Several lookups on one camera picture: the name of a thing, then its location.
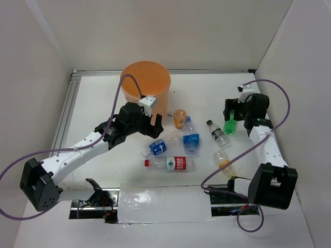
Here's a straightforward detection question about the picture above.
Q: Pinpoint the green Sprite bottle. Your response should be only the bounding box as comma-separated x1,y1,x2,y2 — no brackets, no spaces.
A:
223,110,236,134

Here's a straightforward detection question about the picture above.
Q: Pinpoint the small orange bottle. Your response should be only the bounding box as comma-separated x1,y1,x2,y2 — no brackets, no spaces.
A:
173,109,187,129

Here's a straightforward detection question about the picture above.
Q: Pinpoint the blue label crushed bottle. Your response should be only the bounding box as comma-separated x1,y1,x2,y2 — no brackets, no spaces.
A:
183,116,200,156

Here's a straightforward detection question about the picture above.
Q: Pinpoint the red label water bottle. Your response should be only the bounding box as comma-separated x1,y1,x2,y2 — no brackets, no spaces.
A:
144,157,195,173

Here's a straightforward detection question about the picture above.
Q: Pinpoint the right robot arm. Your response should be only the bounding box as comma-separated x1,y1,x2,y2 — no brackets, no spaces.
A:
223,93,298,209

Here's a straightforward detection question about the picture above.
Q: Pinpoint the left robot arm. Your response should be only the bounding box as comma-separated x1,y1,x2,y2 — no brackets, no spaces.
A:
20,102,163,212

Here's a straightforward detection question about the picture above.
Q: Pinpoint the orange plastic bin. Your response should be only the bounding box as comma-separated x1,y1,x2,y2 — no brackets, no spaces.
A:
120,61,171,124

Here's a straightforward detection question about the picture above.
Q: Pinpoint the black label clear bottle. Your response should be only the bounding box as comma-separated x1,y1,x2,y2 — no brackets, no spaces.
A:
206,120,230,148

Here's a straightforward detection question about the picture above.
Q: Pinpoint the yellow label clear bottle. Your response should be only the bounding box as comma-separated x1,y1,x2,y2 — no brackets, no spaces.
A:
212,149,236,179

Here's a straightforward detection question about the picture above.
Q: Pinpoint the white tape sheet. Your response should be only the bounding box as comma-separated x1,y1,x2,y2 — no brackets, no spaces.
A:
117,184,213,224

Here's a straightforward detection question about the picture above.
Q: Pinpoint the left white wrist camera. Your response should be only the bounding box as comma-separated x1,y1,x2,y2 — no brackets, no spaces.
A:
138,96,157,117

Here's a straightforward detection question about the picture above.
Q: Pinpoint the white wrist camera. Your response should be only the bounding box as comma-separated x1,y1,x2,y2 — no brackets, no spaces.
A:
237,84,255,103
138,96,157,117

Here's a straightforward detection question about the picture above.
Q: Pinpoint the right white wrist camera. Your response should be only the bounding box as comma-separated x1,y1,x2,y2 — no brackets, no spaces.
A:
237,84,255,103

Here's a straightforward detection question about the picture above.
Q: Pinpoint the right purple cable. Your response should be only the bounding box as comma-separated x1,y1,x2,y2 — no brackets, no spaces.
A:
201,79,291,233

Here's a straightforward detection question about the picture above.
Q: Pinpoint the purple cable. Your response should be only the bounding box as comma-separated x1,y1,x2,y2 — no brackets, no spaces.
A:
201,79,291,233
0,74,145,221

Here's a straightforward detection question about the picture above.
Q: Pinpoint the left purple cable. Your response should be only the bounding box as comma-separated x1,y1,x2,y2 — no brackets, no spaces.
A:
0,74,145,221

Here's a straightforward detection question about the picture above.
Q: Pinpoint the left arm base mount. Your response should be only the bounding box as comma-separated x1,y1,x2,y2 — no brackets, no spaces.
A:
69,178,120,224

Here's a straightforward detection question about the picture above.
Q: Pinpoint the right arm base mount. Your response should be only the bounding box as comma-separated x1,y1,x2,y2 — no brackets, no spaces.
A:
204,190,248,217

